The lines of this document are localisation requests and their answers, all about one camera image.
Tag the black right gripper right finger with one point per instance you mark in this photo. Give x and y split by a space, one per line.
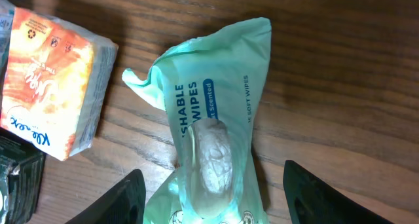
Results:
310 200

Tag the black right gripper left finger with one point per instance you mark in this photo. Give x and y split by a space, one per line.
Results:
124 203

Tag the orange tissue pack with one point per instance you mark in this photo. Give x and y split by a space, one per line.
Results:
55 83

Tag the mint green wipes pack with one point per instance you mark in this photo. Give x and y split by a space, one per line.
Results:
210 88

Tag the teal tissue pack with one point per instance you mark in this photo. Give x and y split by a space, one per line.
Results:
7 15

